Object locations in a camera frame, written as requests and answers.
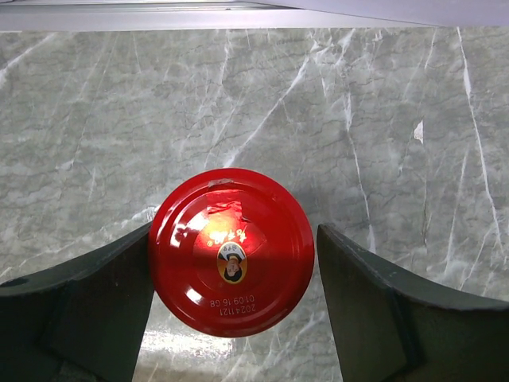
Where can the red lid sauce jar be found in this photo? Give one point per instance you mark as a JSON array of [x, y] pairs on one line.
[[231, 252]]

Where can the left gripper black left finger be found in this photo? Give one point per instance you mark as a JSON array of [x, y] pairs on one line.
[[89, 312]]

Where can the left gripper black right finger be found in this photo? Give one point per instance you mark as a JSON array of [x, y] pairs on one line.
[[390, 324]]

